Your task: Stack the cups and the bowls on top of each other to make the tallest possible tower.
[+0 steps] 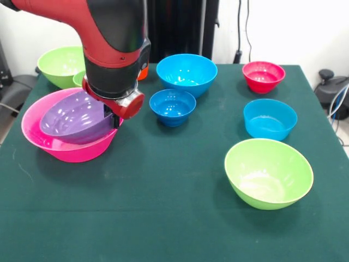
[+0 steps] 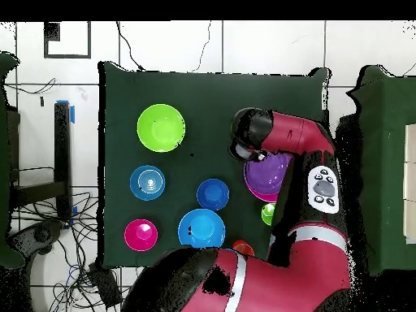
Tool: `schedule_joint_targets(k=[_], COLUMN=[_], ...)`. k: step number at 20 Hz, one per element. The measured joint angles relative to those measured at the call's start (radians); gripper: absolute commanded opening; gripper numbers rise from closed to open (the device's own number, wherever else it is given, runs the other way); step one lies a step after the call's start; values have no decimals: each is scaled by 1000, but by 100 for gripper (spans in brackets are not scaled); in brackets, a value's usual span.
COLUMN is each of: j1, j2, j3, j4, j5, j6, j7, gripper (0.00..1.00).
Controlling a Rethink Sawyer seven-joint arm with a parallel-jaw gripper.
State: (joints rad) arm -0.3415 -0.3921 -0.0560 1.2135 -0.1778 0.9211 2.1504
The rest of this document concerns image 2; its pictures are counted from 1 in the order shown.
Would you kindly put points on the large pink bowl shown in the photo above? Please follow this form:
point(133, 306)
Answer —
point(260, 196)

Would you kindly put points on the purple bowl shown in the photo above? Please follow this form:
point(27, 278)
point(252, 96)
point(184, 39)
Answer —
point(266, 175)

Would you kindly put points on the green bowl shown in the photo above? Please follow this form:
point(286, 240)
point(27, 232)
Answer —
point(161, 128)

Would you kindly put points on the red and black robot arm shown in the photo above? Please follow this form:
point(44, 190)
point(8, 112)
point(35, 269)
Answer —
point(276, 279)

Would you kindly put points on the small dark blue bowl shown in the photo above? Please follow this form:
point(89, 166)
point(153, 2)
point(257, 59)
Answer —
point(213, 195)

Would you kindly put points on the large blue bowl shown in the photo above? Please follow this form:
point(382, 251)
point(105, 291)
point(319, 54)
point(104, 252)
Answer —
point(204, 227)

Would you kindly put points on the light blue straight-sided bowl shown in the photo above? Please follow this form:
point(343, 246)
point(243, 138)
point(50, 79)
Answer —
point(147, 182)

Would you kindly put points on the green cup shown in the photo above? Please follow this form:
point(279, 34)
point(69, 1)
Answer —
point(267, 214)

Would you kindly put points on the dark green table cloth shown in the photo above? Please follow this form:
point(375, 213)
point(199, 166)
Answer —
point(211, 97)

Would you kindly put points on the orange cup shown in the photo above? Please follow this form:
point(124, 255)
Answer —
point(242, 248)

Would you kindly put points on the small pink bowl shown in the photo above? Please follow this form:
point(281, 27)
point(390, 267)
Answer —
point(138, 242)

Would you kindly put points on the black power adapter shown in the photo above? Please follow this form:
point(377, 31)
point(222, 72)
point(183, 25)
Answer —
point(104, 286)

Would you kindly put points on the green-clothed side table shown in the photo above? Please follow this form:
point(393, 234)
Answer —
point(390, 146)
point(4, 146)

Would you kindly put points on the white boxes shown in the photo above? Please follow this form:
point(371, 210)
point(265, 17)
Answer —
point(410, 182)

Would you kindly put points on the black post with blue tape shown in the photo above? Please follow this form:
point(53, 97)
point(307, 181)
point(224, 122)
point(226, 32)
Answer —
point(61, 156)

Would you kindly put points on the black square floor frame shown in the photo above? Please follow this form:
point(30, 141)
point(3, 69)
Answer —
point(51, 31)

